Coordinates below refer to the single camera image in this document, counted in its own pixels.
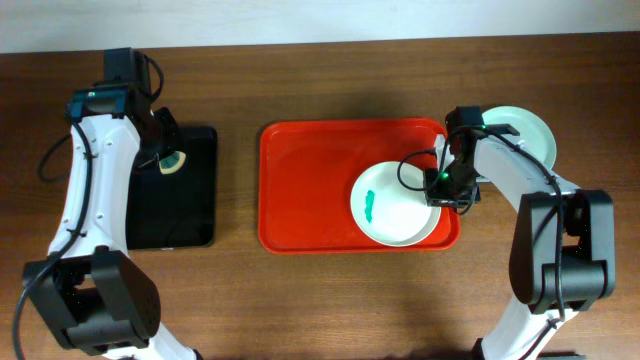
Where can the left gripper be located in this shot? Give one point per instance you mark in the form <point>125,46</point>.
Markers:
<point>168,120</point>

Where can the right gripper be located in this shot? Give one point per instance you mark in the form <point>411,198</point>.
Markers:
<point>435,197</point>

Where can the green yellow sponge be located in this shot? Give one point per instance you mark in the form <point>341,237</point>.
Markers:
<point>172,163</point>

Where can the mint green plate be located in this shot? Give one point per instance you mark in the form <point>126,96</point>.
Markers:
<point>536,134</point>

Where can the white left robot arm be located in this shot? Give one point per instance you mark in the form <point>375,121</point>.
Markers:
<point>89,293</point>

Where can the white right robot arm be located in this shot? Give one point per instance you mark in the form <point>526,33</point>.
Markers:
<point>562,258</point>

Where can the black plastic tray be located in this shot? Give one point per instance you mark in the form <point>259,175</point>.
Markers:
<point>176,210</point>

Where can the red plastic tray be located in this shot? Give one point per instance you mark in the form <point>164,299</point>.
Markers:
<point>308,169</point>

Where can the white plate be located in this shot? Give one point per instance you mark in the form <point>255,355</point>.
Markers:
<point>388,207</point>

